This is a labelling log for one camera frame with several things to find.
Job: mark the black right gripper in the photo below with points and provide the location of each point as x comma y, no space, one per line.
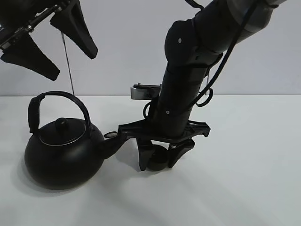
168,117

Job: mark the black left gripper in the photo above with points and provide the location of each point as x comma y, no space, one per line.
15,14

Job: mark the small black teacup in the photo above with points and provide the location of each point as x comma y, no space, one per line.
159,159

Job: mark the black round teapot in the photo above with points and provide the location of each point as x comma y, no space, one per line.
67,152

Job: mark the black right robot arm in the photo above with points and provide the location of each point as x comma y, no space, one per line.
196,51

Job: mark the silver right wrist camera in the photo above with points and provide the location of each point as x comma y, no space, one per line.
144,92

